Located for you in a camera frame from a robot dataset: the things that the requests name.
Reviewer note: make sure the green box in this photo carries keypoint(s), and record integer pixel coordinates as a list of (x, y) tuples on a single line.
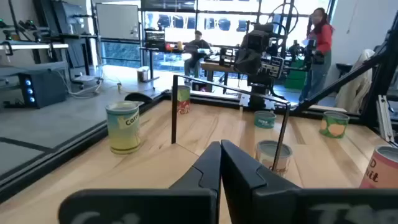
[(295, 79)]

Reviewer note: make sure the pink pineapple fruit can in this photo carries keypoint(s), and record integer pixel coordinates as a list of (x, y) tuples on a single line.
[(381, 171)]

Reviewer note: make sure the black frame wooden shelf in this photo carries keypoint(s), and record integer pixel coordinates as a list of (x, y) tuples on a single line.
[(174, 109)]

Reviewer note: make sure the green oranges can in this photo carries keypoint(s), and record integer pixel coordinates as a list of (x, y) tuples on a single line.
[(334, 126)]

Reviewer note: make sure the aluminium extrusion bar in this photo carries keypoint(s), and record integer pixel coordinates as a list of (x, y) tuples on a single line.
[(385, 118)]

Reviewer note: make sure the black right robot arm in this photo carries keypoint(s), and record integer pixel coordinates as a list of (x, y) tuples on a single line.
[(259, 87)]

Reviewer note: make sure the whiteboard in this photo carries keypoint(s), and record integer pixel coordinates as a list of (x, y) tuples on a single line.
[(117, 21)]

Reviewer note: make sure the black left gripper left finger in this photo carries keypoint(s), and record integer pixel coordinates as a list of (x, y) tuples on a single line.
[(192, 205)]

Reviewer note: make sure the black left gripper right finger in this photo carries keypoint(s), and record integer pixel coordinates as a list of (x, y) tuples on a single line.
[(264, 202)]

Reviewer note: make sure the black diagonal frame strut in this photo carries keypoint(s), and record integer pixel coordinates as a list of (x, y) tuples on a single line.
[(339, 82)]

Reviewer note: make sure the yellow green carrots can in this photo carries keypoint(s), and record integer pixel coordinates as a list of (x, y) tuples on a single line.
[(123, 133)]

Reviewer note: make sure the black laptop screen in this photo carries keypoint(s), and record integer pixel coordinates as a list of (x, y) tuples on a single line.
[(155, 37)]

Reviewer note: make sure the spaghetti sauce can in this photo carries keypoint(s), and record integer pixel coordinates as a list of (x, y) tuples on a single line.
[(184, 99)]

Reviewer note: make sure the white coat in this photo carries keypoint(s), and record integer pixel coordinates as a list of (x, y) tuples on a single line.
[(354, 90)]

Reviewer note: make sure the black computer tower blue lights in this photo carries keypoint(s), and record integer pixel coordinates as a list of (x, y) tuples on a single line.
[(43, 90)]

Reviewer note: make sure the person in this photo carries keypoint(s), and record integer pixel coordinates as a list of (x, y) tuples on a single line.
[(196, 46), (321, 40)]

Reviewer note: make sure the teal tuna fish can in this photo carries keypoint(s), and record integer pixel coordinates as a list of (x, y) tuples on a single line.
[(265, 120)]

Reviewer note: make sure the wooden desk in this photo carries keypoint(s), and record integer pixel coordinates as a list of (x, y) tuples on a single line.
[(214, 66)]

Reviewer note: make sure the diced tomatoes can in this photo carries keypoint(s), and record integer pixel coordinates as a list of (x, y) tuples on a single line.
[(267, 155)]

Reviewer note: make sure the grey trash bin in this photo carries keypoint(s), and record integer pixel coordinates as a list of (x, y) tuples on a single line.
[(143, 74)]

